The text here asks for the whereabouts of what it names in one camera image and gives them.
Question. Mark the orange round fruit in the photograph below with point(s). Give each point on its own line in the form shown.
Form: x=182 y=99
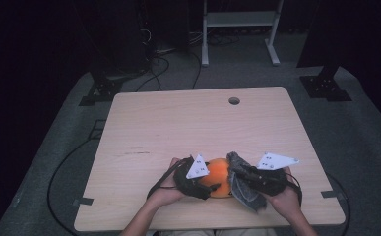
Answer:
x=219 y=173

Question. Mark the dark equipment cabinet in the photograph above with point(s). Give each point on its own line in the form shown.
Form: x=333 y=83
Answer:
x=119 y=32

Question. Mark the white metal stand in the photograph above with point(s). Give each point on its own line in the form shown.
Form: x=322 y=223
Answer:
x=240 y=18

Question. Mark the person's left hand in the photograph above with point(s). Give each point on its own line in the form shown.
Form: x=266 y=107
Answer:
x=166 y=193

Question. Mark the grey tape strip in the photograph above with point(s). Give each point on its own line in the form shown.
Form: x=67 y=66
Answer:
x=84 y=201
x=330 y=194

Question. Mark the person's right hand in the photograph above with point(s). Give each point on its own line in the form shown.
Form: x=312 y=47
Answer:
x=286 y=201

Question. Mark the black stand base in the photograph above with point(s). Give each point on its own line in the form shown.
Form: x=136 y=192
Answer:
x=104 y=88
x=324 y=87

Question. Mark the grey fluffy cloth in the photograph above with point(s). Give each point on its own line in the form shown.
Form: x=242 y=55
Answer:
x=243 y=196

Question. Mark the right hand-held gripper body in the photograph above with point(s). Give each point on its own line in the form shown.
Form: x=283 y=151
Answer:
x=271 y=182

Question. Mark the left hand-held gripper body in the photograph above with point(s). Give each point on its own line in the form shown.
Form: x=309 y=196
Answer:
x=196 y=170

